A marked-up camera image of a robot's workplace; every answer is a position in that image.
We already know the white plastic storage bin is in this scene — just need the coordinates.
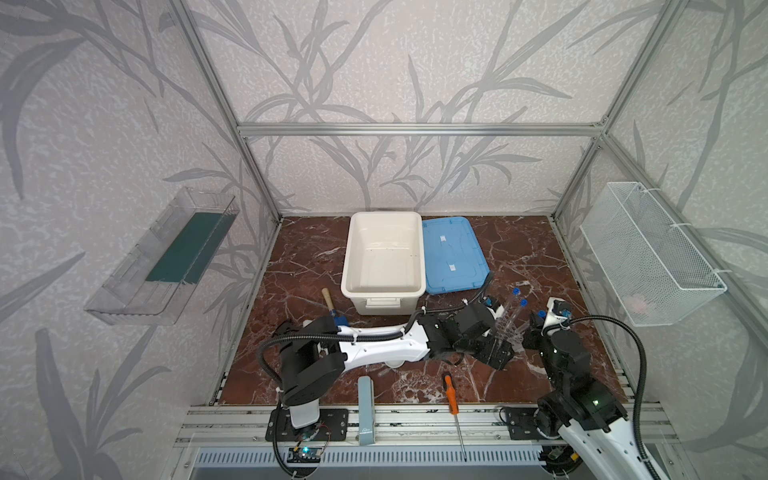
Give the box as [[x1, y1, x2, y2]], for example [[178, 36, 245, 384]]
[[341, 211, 426, 316]]

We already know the clear test tube rack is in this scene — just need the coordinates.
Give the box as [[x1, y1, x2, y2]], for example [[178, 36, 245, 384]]
[[492, 310, 530, 356]]

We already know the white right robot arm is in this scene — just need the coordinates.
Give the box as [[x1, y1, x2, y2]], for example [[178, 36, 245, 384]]
[[523, 311, 668, 479]]

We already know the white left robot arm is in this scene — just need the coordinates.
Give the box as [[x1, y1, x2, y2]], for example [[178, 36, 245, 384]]
[[258, 299, 514, 430]]

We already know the blue plastic bin lid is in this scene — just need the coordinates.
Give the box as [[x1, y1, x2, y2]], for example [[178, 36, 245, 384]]
[[422, 217, 490, 295]]

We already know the grey teal bar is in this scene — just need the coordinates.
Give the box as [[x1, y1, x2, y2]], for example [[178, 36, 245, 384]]
[[357, 376, 375, 446]]

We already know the green circuit board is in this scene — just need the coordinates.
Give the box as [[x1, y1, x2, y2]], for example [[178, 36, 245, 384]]
[[286, 446, 324, 465]]

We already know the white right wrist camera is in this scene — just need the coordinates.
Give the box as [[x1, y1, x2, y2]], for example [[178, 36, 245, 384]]
[[536, 297, 574, 332]]

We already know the orange handled screwdriver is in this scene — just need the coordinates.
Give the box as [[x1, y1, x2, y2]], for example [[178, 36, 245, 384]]
[[442, 371, 468, 462]]

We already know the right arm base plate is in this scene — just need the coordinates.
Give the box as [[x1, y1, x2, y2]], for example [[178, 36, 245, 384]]
[[499, 406, 559, 440]]

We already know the wooden handled blue brush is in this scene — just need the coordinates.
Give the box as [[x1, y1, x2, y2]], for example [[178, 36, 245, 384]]
[[322, 288, 349, 326]]

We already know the white wire mesh basket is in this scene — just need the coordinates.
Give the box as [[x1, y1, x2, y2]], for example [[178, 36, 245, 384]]
[[580, 182, 727, 327]]

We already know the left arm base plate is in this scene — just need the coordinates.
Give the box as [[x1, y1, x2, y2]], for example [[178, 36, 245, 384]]
[[265, 408, 350, 442]]

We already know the aluminium frame profile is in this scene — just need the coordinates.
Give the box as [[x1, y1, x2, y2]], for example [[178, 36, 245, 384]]
[[167, 0, 768, 349]]

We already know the clear wall shelf green mat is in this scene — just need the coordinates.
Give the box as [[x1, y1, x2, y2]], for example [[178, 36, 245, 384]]
[[84, 187, 240, 326]]

